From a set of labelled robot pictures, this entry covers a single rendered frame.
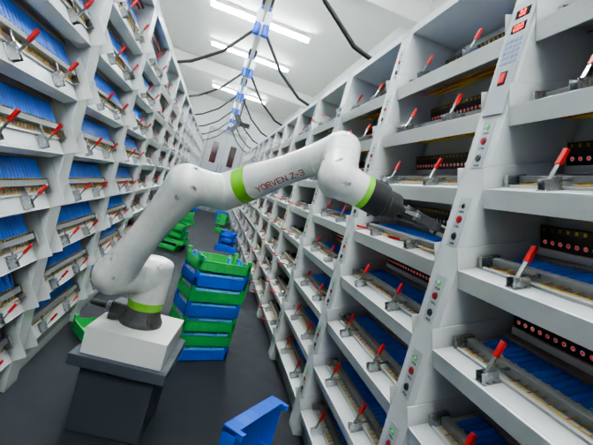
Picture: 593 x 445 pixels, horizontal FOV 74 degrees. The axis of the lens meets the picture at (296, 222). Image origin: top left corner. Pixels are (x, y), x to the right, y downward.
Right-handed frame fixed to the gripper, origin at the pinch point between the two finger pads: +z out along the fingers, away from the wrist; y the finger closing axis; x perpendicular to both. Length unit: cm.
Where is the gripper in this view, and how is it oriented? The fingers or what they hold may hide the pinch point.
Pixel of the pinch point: (443, 231)
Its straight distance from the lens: 118.3
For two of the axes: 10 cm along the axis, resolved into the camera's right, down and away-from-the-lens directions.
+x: -4.2, 9.1, 0.2
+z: 8.8, 4.1, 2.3
